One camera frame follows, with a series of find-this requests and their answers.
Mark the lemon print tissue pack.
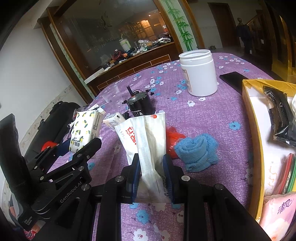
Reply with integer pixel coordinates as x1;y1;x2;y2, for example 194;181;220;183
69;110;104;153

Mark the white red-lettered tissue pack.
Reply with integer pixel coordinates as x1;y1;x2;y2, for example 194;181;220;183
115;112;169;203

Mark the colourful sponge pack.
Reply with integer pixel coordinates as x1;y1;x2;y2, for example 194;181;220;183
277;153;295;194

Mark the black snack packet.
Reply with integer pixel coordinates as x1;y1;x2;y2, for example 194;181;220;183
263;85;295;147

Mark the white cloth rag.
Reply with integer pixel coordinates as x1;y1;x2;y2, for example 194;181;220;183
291;94;296;113

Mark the black bag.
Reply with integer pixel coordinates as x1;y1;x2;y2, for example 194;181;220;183
24;101;80;163

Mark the blue rolled towel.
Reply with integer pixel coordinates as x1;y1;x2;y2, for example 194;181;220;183
174;133;219;173

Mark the red plastic bag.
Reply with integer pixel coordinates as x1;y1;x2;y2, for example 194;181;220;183
166;126;186;159

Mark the small white tissue packet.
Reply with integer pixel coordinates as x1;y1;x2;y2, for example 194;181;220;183
103;113;125;131

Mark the purple floral tablecloth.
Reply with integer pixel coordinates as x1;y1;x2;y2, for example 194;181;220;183
88;53;273;240

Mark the black motor part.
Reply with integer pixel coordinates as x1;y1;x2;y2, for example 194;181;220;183
122;86;156;117

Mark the yellow cardboard box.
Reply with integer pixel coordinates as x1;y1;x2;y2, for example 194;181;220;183
242;79;295;221

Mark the pink tissue pack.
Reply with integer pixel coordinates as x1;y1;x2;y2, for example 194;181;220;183
259;192;295;240

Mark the white plastic jar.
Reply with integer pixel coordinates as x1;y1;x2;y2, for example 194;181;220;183
179;49;218;97

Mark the black smartphone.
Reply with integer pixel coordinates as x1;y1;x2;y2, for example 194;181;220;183
219;71;248;95

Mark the wooden sideboard cabinet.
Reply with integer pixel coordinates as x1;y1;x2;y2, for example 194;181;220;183
87;42;180;95

